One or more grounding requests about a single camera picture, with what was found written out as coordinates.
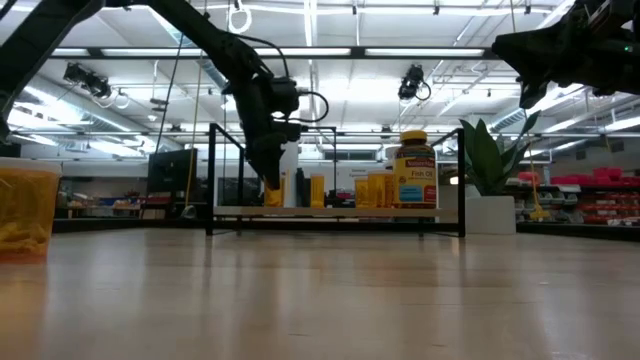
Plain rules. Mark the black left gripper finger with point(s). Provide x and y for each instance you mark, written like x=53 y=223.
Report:
x=269 y=165

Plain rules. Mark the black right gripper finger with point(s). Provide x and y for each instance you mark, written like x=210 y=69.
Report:
x=512 y=55
x=530 y=92

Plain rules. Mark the narrow orange pill bottle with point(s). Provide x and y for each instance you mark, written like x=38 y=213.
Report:
x=274 y=199

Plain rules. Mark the orange pill bottle white cap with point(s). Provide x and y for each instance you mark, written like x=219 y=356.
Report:
x=361 y=195
x=317 y=192

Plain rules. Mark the orange bottle with dark pills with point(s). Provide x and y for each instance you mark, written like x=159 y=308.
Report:
x=376 y=192

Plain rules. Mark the yellow fish oil bottle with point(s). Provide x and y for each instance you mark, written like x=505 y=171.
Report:
x=414 y=185

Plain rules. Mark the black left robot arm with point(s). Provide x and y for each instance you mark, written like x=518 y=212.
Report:
x=210 y=35

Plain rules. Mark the white cylinder tank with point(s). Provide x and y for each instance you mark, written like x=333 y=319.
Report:
x=292 y=165

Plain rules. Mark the green plant in white pot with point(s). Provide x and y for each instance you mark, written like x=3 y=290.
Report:
x=487 y=160

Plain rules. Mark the black monitor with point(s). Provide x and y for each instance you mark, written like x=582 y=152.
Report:
x=172 y=175

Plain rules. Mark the shelving with red bins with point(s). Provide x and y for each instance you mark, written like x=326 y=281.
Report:
x=607 y=175

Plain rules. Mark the background workbench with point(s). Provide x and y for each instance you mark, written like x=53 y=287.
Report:
x=100 y=202

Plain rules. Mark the large orange pill bottle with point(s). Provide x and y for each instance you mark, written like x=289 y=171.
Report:
x=27 y=210

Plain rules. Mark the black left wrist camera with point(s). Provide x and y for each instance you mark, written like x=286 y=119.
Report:
x=286 y=95

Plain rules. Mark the black frame wooden shelf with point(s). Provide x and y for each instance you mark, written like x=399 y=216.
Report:
x=212 y=180

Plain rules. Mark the black background frame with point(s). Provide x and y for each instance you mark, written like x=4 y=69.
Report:
x=320 y=129

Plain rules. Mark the black overhead camera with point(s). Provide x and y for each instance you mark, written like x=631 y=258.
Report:
x=412 y=82
x=87 y=80

